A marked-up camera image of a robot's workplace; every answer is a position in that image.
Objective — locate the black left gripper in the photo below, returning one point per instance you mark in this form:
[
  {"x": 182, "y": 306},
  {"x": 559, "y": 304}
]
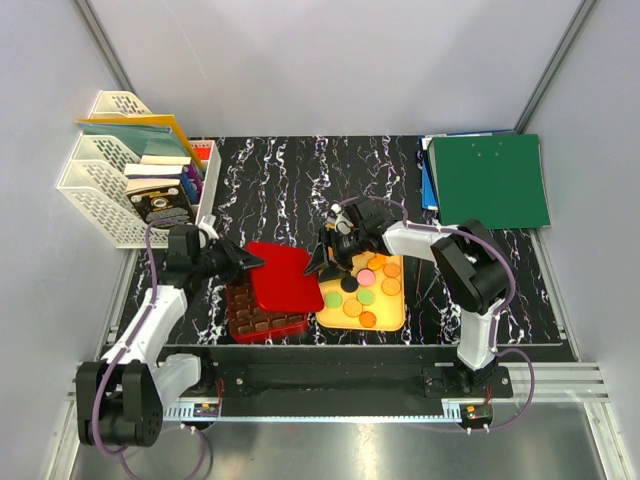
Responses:
[{"x": 237, "y": 256}]

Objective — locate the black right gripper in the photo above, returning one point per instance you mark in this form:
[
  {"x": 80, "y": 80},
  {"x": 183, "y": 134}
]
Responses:
[{"x": 318, "y": 259}]

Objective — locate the red box lid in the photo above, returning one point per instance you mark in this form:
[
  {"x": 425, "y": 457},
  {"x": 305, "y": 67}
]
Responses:
[{"x": 280, "y": 284}]

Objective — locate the yellow plastic tray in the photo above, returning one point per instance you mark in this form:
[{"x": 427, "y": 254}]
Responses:
[{"x": 389, "y": 305}]

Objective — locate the red cookie box with tray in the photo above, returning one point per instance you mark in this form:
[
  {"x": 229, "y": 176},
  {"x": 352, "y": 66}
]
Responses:
[{"x": 249, "y": 324}]

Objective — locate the metal tongs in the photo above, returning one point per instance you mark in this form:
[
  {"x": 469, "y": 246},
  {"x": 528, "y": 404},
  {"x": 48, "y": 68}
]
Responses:
[{"x": 426, "y": 279}]

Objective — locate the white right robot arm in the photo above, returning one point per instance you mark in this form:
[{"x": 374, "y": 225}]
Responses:
[{"x": 475, "y": 270}]

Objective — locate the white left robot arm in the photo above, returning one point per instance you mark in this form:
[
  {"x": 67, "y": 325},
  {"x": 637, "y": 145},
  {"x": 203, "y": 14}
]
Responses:
[{"x": 121, "y": 397}]

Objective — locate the black oreo cookie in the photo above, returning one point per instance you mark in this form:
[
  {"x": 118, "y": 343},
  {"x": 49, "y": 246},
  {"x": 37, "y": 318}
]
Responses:
[{"x": 349, "y": 284}]

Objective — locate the green macaron cookie left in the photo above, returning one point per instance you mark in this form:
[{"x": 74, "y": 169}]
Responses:
[{"x": 333, "y": 300}]

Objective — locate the green macaron cookie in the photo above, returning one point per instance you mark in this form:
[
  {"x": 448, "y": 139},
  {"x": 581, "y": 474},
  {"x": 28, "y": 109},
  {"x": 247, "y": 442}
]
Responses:
[
  {"x": 333, "y": 300},
  {"x": 365, "y": 296}
]

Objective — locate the pink macaron cookie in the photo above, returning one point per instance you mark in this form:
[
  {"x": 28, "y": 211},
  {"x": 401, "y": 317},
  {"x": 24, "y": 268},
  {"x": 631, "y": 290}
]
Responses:
[{"x": 366, "y": 277}]

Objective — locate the green macaron cookie right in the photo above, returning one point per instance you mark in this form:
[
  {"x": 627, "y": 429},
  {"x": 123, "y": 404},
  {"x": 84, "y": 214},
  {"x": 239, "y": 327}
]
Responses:
[{"x": 365, "y": 296}]

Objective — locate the white pen holder box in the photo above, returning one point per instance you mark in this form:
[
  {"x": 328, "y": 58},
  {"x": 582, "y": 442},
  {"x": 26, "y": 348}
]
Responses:
[{"x": 209, "y": 155}]

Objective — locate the blue binder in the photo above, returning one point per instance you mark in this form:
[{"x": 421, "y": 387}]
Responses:
[{"x": 428, "y": 190}]

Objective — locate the teal folder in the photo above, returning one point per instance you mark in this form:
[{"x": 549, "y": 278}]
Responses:
[{"x": 141, "y": 139}]

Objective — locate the yellow folder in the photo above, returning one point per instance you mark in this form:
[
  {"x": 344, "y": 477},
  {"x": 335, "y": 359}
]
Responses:
[{"x": 152, "y": 120}]

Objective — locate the white mesh file organizer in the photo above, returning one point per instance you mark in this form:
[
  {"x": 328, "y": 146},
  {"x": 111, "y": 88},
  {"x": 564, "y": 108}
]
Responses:
[{"x": 96, "y": 176}]

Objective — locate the green folder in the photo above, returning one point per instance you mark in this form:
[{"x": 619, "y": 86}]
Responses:
[{"x": 495, "y": 179}]

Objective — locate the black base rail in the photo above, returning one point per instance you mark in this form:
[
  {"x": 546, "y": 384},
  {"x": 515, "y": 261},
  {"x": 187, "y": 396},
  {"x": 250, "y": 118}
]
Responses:
[{"x": 388, "y": 389}]

